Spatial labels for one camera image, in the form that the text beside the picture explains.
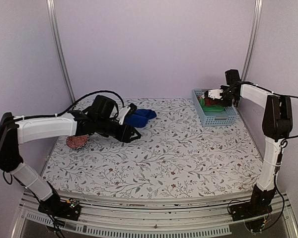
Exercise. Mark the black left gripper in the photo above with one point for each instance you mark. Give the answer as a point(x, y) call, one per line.
point(128, 131)

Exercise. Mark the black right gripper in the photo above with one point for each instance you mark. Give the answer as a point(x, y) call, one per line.
point(228, 103)

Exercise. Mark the blue towel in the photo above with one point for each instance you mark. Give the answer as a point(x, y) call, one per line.
point(140, 118)

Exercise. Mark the dark red towel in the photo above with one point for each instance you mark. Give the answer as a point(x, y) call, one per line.
point(208, 102)

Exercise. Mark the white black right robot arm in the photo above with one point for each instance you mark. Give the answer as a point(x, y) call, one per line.
point(277, 124)

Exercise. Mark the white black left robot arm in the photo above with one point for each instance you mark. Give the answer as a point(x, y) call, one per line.
point(18, 130)

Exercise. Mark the green rolled towel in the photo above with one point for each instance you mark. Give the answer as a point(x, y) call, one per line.
point(212, 109)

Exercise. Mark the light blue plastic basket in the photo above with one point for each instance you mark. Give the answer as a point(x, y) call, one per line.
point(214, 115)

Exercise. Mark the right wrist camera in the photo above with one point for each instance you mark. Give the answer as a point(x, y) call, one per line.
point(214, 94)

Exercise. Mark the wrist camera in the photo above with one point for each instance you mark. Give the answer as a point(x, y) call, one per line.
point(214, 94)
point(126, 112)

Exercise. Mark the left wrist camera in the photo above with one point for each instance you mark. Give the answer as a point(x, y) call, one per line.
point(126, 112)

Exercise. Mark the right aluminium frame post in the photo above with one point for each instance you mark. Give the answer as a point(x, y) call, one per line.
point(252, 39)

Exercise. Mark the aluminium frame post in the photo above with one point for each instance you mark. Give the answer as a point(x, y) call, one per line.
point(252, 39)
point(59, 49)

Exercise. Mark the aluminium front table rail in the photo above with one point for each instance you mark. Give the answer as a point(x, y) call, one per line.
point(198, 217)

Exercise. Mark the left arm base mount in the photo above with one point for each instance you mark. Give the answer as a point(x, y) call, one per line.
point(69, 209)

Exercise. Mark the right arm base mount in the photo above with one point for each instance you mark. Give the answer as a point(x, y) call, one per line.
point(258, 210)

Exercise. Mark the left aluminium frame post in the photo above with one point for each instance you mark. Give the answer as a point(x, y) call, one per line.
point(59, 49)

